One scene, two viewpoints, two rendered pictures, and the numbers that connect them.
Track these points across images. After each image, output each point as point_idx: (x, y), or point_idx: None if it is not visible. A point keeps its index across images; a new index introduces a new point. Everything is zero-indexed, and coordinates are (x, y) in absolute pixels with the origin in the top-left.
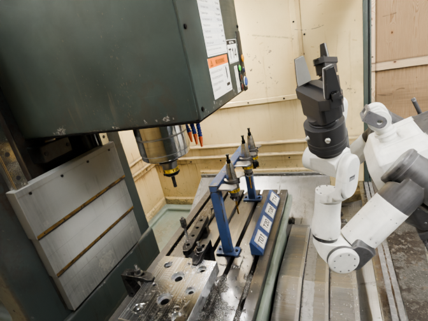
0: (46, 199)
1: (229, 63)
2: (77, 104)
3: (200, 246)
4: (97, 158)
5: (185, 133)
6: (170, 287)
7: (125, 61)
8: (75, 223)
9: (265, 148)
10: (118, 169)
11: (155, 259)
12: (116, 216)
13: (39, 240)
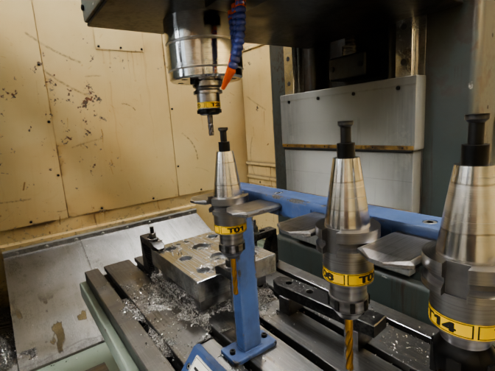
0: (297, 115)
1: None
2: None
3: (227, 259)
4: (370, 94)
5: (171, 48)
6: (210, 250)
7: None
8: (316, 160)
9: None
10: (405, 129)
11: (323, 279)
12: (369, 199)
13: (285, 149)
